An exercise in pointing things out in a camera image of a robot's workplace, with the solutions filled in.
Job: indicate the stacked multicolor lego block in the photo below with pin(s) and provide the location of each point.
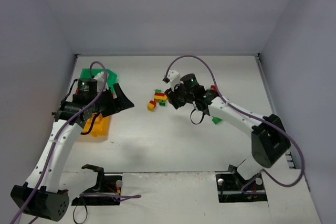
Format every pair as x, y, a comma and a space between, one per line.
160, 97

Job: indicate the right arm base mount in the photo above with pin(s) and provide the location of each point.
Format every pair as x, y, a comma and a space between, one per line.
232, 188

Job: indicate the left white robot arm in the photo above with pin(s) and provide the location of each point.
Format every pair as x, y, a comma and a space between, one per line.
43, 194

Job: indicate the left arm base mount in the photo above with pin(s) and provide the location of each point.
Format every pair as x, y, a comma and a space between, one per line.
111, 186

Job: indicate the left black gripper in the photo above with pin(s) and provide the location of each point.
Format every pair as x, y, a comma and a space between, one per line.
113, 99

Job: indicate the green double lego brick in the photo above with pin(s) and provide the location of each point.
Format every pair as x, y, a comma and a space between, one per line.
216, 120

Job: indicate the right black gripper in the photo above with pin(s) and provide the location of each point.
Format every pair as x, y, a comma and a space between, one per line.
173, 98

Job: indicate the yellow plastic bin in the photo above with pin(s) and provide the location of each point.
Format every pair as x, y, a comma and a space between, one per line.
97, 125

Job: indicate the yellow red lego block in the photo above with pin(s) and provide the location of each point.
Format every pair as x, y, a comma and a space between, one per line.
151, 105

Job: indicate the red arch lego brick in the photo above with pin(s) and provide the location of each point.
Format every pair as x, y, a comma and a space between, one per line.
213, 88

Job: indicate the green plastic bin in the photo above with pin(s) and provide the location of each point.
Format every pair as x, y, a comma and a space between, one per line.
111, 80

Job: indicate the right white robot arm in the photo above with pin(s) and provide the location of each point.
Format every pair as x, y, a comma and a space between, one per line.
267, 144

